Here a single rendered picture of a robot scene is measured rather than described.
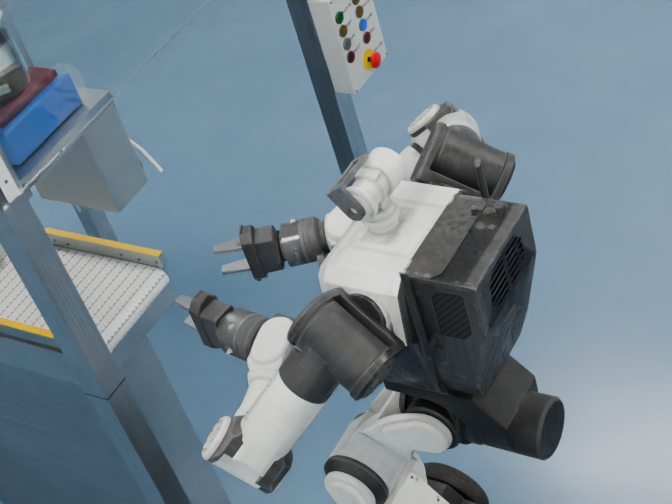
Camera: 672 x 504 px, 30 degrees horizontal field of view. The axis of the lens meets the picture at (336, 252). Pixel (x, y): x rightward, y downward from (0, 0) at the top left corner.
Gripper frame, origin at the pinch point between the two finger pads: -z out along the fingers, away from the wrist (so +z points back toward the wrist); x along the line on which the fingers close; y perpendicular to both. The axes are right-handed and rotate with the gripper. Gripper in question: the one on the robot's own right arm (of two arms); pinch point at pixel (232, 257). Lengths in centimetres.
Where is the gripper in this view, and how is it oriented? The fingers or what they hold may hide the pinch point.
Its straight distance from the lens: 247.7
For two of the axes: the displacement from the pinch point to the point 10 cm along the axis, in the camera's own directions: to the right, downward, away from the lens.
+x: 2.5, 7.3, 6.3
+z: 9.7, -2.1, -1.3
